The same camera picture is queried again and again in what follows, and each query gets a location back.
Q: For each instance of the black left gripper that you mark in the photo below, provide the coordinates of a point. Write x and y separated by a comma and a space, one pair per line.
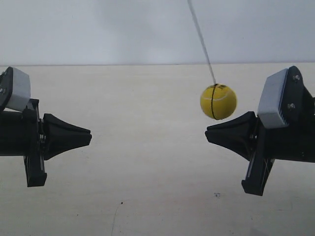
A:
20, 136

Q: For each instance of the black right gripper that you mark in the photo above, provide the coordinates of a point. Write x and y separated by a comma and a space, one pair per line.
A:
296, 142

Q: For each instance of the yellow tennis ball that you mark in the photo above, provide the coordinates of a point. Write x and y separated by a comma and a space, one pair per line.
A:
218, 101

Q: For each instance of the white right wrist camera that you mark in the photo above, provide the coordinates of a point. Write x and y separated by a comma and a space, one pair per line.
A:
269, 108

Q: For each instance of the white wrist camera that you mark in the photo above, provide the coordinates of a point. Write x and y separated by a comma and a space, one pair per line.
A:
20, 93
269, 108

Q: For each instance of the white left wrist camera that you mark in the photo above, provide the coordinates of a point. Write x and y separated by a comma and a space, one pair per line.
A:
20, 93

